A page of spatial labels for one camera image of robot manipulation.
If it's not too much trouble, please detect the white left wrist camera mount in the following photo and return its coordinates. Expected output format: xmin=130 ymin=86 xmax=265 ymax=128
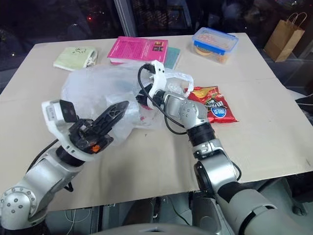
xmin=41 ymin=99 xmax=99 ymax=163

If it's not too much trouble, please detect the translucent white plastic bag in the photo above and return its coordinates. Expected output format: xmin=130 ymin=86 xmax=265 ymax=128
xmin=61 ymin=61 xmax=195 ymax=148

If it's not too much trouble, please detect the red chips bag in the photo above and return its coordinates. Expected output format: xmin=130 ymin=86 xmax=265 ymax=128
xmin=186 ymin=85 xmax=239 ymax=124

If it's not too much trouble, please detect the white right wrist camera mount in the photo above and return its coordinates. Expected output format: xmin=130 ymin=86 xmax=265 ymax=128
xmin=146 ymin=59 xmax=167 ymax=109

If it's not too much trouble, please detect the pink book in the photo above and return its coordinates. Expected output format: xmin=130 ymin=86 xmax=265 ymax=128
xmin=107 ymin=36 xmax=169 ymax=65

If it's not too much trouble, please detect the brown paper shopping bag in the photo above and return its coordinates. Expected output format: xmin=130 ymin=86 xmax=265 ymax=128
xmin=263 ymin=12 xmax=308 ymax=63

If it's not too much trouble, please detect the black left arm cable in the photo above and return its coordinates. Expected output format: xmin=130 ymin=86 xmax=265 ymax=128
xmin=26 ymin=138 xmax=74 ymax=192

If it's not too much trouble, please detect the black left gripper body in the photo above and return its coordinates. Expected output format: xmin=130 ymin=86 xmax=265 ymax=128
xmin=68 ymin=118 xmax=115 ymax=155

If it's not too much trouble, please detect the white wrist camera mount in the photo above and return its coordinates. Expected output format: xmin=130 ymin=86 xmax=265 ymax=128
xmin=41 ymin=99 xmax=99 ymax=163
xmin=146 ymin=59 xmax=167 ymax=109

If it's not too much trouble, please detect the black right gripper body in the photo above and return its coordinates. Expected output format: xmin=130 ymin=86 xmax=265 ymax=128
xmin=135 ymin=83 xmax=154 ymax=106

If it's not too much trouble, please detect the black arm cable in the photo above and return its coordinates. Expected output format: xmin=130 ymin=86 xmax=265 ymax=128
xmin=26 ymin=138 xmax=74 ymax=192
xmin=137 ymin=63 xmax=189 ymax=135

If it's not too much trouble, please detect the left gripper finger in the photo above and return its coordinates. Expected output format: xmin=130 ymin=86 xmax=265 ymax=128
xmin=93 ymin=100 xmax=130 ymax=130
xmin=98 ymin=111 xmax=126 ymax=138

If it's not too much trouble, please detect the light green cloth pouch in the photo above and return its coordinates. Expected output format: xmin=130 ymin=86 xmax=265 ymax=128
xmin=53 ymin=47 xmax=99 ymax=72

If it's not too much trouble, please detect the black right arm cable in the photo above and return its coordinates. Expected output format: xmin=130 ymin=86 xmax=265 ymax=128
xmin=137 ymin=63 xmax=189 ymax=135

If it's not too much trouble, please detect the teal notebook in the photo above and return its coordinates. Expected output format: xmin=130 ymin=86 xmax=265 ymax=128
xmin=163 ymin=47 xmax=181 ymax=71

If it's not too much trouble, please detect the clear container blue lid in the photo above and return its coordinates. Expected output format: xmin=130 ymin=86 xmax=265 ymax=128
xmin=191 ymin=26 xmax=239 ymax=65

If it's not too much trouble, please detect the black object at table side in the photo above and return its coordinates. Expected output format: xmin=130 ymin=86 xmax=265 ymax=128
xmin=294 ymin=92 xmax=313 ymax=109

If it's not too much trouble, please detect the grey window frame pillar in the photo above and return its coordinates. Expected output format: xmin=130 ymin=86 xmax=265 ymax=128
xmin=113 ymin=0 xmax=138 ymax=38

